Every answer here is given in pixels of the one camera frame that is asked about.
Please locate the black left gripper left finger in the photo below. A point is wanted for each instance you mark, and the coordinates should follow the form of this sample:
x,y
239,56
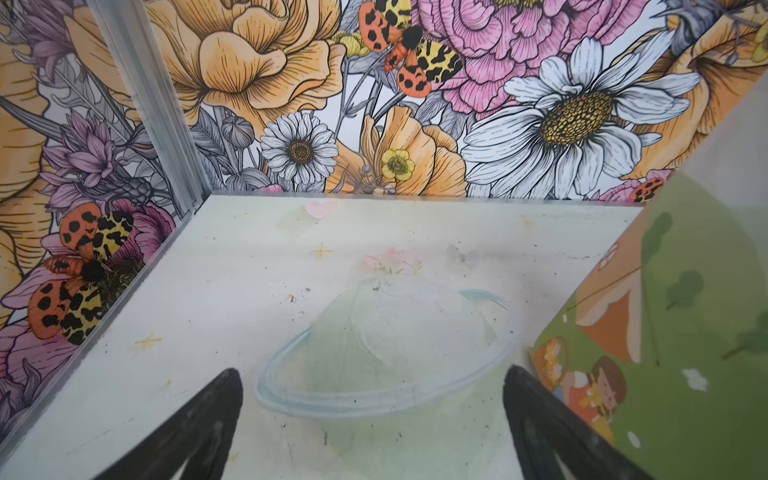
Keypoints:
x,y
194,443

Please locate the aluminium left corner post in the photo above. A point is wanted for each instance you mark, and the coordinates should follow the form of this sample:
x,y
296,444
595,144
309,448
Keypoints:
x,y
128,34

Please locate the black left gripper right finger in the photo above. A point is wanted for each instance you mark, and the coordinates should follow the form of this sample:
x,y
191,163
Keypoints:
x,y
558,432

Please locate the white paper bag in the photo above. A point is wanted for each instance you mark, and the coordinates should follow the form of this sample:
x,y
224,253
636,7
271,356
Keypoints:
x,y
661,351

